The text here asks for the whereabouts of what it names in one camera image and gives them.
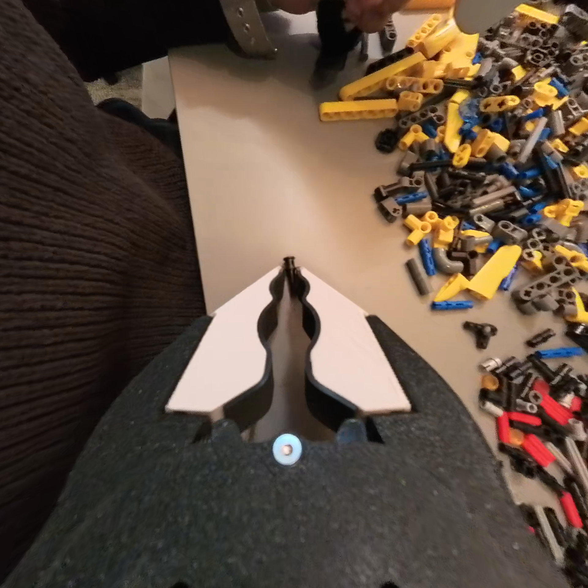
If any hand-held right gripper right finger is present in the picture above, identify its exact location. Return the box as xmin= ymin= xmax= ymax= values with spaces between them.
xmin=293 ymin=266 xmax=413 ymax=433

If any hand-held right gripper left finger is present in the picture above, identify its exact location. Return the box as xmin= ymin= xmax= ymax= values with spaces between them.
xmin=164 ymin=266 xmax=291 ymax=431

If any pile of mixed building pieces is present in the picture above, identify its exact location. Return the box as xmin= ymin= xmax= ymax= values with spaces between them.
xmin=319 ymin=0 xmax=588 ymax=324

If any pile of black red pins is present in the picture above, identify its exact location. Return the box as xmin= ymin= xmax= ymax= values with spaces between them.
xmin=478 ymin=354 xmax=588 ymax=570

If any person's left forearm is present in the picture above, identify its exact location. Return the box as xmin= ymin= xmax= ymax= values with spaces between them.
xmin=41 ymin=0 xmax=230 ymax=85

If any person's left hand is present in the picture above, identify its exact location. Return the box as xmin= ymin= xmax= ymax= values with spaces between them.
xmin=273 ymin=0 xmax=414 ymax=33

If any person's dark knit sweater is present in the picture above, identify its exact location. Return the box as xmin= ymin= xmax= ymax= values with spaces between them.
xmin=0 ymin=0 xmax=207 ymax=588

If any silver wristband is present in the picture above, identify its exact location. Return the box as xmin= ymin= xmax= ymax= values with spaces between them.
xmin=220 ymin=0 xmax=278 ymax=59

